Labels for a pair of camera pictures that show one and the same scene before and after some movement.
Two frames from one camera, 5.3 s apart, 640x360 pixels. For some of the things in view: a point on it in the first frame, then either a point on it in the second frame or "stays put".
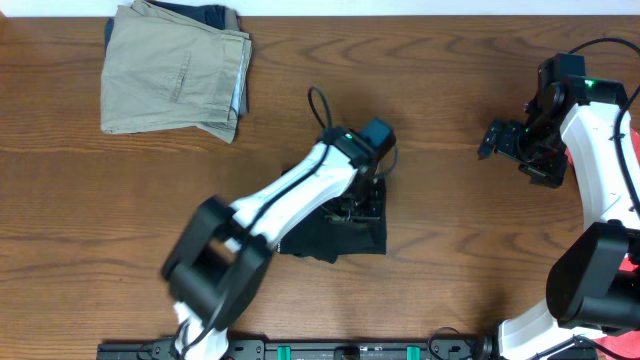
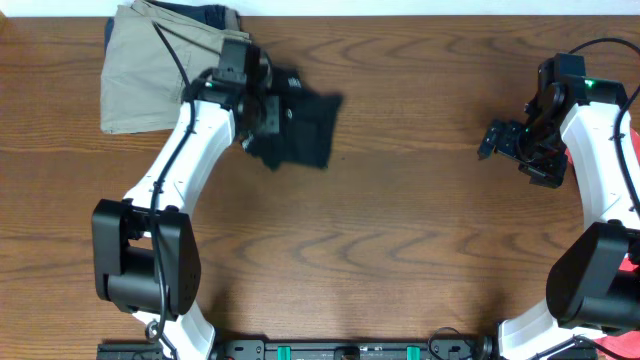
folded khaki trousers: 162,70 stays put
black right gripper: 507,138 stays put
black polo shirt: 317,238 -> 307,127
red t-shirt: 625,345 stays put
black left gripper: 357,211 -> 273,118
